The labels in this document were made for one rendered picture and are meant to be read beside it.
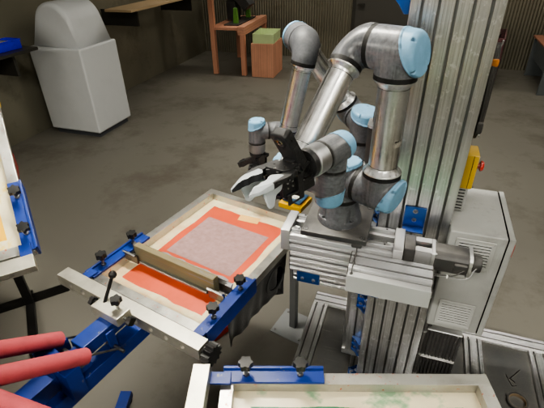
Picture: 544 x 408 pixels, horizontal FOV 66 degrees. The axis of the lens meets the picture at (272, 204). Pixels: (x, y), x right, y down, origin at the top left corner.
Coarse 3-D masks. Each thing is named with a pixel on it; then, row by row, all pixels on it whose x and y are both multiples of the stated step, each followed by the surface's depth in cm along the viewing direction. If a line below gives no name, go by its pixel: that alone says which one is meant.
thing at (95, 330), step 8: (96, 320) 138; (104, 320) 138; (88, 328) 135; (96, 328) 135; (104, 328) 135; (112, 328) 137; (120, 328) 140; (80, 336) 132; (88, 336) 132; (96, 336) 132; (104, 336) 135; (72, 344) 131; (80, 344) 130; (88, 344) 130; (96, 344) 133
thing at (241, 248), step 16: (240, 224) 198; (256, 224) 198; (224, 240) 187; (240, 240) 187; (256, 240) 187; (272, 240) 187; (208, 256) 178; (224, 256) 178; (240, 256) 178; (256, 256) 178; (224, 272) 170; (240, 272) 169; (176, 288) 162; (192, 288) 162; (176, 304) 155; (192, 304) 155
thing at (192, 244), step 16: (192, 224) 198; (208, 224) 198; (224, 224) 198; (176, 240) 188; (192, 240) 188; (208, 240) 188; (176, 256) 179; (192, 256) 179; (128, 272) 170; (144, 272) 170; (144, 288) 162; (160, 288) 162
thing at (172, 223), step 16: (208, 192) 217; (192, 208) 204; (256, 208) 204; (272, 208) 203; (160, 224) 193; (176, 224) 197; (272, 256) 172; (256, 272) 164; (112, 288) 158; (128, 288) 158; (144, 304) 150; (160, 304) 150; (176, 320) 144; (192, 320) 144
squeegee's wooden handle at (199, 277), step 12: (144, 252) 166; (156, 252) 165; (156, 264) 166; (168, 264) 161; (180, 264) 158; (180, 276) 161; (192, 276) 156; (204, 276) 153; (216, 276) 152; (204, 288) 156; (216, 288) 154
